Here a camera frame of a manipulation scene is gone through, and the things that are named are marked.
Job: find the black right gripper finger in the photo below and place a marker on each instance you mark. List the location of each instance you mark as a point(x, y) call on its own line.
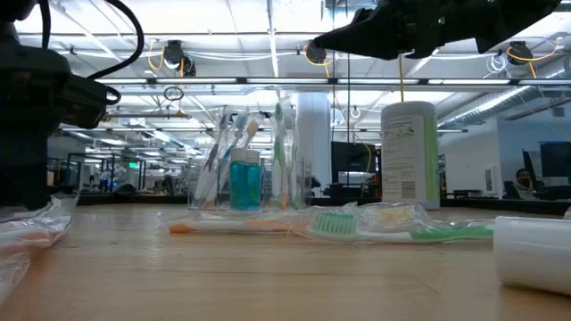
point(370, 38)

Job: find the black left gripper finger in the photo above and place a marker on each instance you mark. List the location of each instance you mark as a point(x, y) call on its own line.
point(27, 169)

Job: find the clear plastic bag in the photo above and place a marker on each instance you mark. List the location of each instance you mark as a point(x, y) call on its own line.
point(27, 238)

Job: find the blue toothbrush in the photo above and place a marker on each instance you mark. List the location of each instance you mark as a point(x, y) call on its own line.
point(232, 138)

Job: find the white cylinder tube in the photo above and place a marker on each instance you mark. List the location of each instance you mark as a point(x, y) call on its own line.
point(531, 254)

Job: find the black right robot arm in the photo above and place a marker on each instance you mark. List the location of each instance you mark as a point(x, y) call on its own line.
point(513, 18)

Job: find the white green wipes canister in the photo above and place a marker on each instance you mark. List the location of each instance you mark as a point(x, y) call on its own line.
point(403, 151)

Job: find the white building column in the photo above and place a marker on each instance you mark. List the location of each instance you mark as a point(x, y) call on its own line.
point(314, 142)

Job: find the black monitor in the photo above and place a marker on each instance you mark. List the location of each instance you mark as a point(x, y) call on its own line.
point(352, 158)
point(555, 158)

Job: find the clear acrylic organizer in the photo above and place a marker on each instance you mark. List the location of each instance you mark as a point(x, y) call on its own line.
point(307, 187)

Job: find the person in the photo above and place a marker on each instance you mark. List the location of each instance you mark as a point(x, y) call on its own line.
point(523, 178)

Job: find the white wall box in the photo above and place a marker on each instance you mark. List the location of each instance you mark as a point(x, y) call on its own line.
point(493, 180)

